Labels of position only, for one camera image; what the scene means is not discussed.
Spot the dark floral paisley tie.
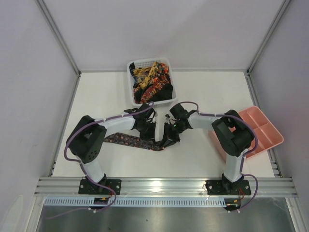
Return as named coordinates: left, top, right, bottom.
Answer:
left=103, top=132, right=165, bottom=151

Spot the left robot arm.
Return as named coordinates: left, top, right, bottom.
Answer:
left=64, top=102, right=156, bottom=188

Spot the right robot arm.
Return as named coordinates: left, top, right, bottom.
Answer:
left=159, top=102, right=258, bottom=193

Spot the black tie in basket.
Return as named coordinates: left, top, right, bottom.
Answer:
left=154, top=84, right=173, bottom=101

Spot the red multicolour patterned tie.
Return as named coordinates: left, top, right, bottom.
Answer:
left=140, top=62, right=171, bottom=103

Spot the yellow patterned tie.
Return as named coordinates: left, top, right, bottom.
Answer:
left=130, top=63, right=155, bottom=89

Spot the white perforated plastic basket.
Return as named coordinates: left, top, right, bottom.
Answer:
left=127, top=58, right=177, bottom=106

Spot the pink divided organiser tray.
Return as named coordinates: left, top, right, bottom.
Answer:
left=209, top=105, right=284, bottom=160

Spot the white slotted cable duct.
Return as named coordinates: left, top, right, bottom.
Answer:
left=44, top=197, right=226, bottom=207

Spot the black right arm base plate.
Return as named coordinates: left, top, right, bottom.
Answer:
left=205, top=179, right=252, bottom=196

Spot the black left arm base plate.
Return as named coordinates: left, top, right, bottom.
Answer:
left=78, top=178, right=122, bottom=195

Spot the aluminium front rail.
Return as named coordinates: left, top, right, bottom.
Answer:
left=34, top=177, right=297, bottom=198

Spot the left aluminium frame post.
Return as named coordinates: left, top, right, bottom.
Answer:
left=35, top=0, right=81, bottom=77

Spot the aluminium frame post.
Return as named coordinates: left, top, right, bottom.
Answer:
left=247, top=0, right=293, bottom=75
left=35, top=0, right=81, bottom=77

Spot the right aluminium frame post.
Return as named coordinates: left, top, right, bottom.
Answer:
left=247, top=0, right=293, bottom=75

